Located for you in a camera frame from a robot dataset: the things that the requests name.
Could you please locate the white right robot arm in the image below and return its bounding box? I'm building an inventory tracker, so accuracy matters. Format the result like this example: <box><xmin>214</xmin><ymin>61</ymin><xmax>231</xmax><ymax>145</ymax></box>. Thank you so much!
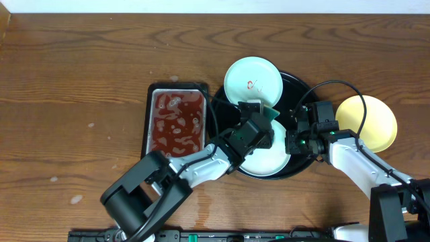
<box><xmin>286</xmin><ymin>103</ymin><xmax>429</xmax><ymax>241</ymax></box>

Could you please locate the green and yellow sponge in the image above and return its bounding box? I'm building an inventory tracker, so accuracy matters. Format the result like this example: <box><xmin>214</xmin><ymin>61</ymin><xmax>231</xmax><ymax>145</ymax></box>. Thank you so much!
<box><xmin>263</xmin><ymin>105</ymin><xmax>280</xmax><ymax>121</ymax></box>

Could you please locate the mint plate with zigzag stain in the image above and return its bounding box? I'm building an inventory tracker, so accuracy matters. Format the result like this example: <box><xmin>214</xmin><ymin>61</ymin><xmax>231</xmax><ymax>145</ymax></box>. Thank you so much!
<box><xmin>240</xmin><ymin>120</ymin><xmax>291</xmax><ymax>177</ymax></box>

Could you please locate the rectangular tray with red water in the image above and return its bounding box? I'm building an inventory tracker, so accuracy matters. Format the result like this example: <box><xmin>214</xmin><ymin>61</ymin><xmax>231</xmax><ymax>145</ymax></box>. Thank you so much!
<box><xmin>140</xmin><ymin>83</ymin><xmax>208</xmax><ymax>158</ymax></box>

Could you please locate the yellow plate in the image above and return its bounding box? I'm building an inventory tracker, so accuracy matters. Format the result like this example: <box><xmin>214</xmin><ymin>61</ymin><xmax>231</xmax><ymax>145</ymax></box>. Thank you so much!
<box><xmin>335</xmin><ymin>95</ymin><xmax>398</xmax><ymax>153</ymax></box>

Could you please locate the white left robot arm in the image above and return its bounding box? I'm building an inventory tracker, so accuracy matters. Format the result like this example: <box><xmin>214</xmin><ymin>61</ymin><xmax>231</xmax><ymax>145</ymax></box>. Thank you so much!
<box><xmin>100</xmin><ymin>112</ymin><xmax>274</xmax><ymax>241</ymax></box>

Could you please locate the mint plate with loop stain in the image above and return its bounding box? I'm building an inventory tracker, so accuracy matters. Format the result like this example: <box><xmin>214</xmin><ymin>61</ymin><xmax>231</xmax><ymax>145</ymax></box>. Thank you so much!
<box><xmin>224</xmin><ymin>56</ymin><xmax>283</xmax><ymax>108</ymax></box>

